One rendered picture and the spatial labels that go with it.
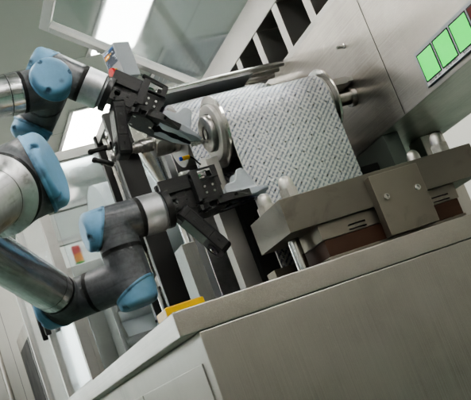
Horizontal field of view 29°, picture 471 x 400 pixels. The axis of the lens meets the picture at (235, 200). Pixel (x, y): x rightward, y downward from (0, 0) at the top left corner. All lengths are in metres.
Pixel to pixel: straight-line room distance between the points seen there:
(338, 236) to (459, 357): 0.28
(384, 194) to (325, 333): 0.29
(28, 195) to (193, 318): 0.32
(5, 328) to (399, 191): 5.84
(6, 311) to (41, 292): 5.71
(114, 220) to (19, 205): 0.43
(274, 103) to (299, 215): 0.35
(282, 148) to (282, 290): 0.44
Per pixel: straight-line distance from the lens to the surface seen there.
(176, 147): 2.06
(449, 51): 1.65
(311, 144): 1.82
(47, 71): 1.64
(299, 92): 1.86
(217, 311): 1.40
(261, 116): 1.81
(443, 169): 1.69
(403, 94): 1.81
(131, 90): 1.84
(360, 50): 1.91
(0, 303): 7.28
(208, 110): 1.81
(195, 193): 1.68
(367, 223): 1.60
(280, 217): 1.55
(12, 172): 1.24
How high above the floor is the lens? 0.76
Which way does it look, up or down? 11 degrees up
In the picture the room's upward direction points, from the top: 21 degrees counter-clockwise
